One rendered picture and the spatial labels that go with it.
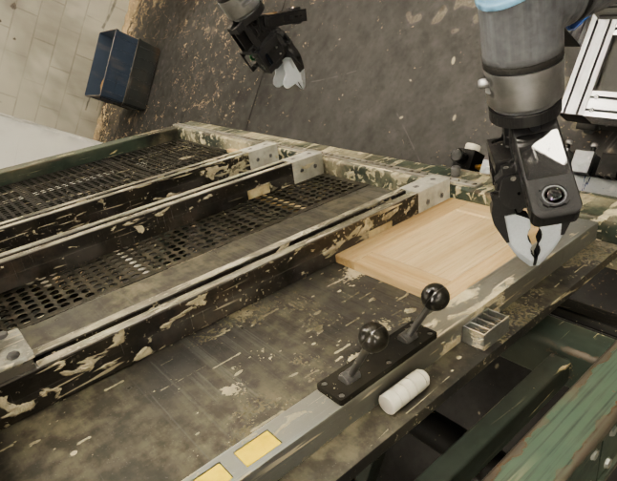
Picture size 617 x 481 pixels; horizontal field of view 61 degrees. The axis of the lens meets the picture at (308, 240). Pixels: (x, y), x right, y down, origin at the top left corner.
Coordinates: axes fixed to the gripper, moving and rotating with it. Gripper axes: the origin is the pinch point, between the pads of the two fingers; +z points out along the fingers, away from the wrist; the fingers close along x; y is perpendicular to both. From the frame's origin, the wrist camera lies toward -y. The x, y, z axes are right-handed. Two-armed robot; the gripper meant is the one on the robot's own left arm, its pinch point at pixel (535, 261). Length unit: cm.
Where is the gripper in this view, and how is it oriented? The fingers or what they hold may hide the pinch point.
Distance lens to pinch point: 69.8
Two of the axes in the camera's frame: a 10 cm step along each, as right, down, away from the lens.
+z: 2.7, 7.8, 5.6
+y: 1.1, -6.0, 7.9
